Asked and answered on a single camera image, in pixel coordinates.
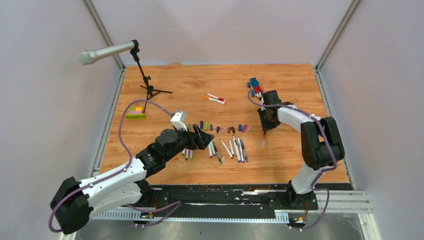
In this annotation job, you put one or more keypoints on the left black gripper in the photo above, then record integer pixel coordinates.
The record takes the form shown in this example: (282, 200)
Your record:
(202, 139)

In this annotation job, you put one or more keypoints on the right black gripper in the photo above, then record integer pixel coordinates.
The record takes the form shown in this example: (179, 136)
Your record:
(265, 126)

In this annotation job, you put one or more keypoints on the dark blue capped marker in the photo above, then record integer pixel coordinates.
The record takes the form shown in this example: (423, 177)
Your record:
(212, 148)

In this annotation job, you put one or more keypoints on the red capped white marker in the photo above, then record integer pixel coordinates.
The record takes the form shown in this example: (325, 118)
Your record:
(264, 139)

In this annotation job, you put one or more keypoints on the brown capped white marker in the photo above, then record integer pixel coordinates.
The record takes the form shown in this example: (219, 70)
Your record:
(227, 149)

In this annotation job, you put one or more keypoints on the purple pen cap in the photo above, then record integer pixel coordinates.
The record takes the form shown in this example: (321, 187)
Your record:
(244, 128)

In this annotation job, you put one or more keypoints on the black capped white marker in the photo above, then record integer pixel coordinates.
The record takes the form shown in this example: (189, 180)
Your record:
(231, 148)

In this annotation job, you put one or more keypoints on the silver grey pen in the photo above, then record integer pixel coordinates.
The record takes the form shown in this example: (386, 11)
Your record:
(216, 152)

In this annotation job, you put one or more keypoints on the blue capped white marker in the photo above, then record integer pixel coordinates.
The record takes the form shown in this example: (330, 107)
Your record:
(236, 149)

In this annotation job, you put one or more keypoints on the orange capped white marker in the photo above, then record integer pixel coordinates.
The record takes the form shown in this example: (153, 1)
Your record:
(214, 100)

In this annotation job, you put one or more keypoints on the grey capped marker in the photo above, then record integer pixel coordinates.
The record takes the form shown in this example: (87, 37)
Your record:
(243, 150)

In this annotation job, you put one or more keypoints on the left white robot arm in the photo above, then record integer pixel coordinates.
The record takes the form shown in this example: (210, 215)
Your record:
(76, 202)

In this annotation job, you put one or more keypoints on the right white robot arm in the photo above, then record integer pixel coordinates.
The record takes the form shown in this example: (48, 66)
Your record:
(321, 143)

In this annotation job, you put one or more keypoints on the blue red toy brick car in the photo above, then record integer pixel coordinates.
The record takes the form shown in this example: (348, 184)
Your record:
(254, 85)

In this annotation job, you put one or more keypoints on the black microphone tripod stand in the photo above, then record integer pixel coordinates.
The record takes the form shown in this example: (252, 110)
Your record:
(151, 92)

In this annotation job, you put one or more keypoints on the green pink toy brick stack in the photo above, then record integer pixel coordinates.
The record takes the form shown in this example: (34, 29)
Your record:
(135, 113)

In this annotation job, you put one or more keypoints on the silver microphone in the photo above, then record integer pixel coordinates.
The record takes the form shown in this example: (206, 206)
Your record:
(89, 57)

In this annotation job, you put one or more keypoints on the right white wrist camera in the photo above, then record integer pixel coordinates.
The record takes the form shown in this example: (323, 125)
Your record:
(260, 97)

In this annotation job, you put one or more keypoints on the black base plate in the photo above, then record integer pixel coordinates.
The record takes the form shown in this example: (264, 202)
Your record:
(227, 201)

